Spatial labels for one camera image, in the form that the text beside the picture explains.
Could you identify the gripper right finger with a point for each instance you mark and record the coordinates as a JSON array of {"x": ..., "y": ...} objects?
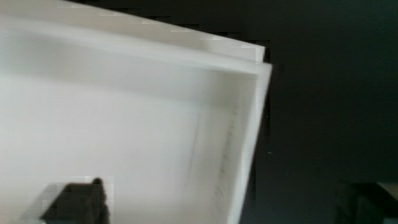
[{"x": 367, "y": 203}]

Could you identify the white drawer cabinet box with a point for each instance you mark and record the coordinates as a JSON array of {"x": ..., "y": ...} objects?
[{"x": 131, "y": 107}]

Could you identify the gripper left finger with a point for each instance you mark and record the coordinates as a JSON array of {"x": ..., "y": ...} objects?
[{"x": 79, "y": 206}]

